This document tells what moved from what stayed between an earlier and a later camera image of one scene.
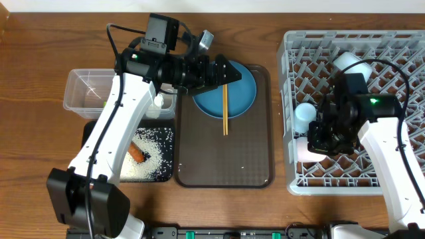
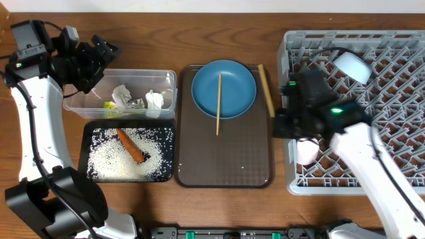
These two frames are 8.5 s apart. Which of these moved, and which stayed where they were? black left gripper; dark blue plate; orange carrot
Moved: black left gripper
Stayed: dark blue plate; orange carrot
